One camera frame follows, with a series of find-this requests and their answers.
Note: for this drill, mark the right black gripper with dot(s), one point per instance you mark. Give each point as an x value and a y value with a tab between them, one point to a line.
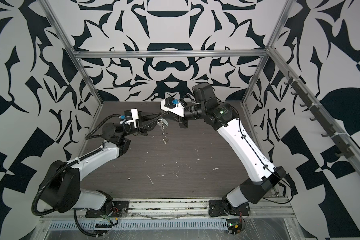
184	123

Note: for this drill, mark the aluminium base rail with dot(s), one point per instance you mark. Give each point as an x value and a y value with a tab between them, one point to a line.
169	209

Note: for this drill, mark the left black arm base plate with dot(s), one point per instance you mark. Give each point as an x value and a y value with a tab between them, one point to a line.
112	209

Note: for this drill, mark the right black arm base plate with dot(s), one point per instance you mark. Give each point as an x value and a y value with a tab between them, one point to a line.
221	208

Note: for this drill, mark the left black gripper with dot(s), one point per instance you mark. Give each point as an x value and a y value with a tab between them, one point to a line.
143	126

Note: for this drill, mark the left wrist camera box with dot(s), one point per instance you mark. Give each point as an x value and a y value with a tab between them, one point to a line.
130	117

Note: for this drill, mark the white slotted cable duct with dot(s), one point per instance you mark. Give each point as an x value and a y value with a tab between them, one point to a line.
175	224

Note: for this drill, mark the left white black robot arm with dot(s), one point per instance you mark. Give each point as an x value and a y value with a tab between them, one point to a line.
61	191

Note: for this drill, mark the black wall hook rail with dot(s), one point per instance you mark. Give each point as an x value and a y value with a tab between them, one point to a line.
321	115

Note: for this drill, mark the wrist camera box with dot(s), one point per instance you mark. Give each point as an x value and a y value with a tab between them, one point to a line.
130	117
174	106

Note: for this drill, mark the small green circuit board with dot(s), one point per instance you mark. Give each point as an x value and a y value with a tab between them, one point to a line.
236	228

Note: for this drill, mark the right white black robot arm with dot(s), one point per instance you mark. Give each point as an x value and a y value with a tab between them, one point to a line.
263	175

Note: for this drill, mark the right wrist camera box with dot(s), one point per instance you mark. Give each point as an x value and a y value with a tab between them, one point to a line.
174	106

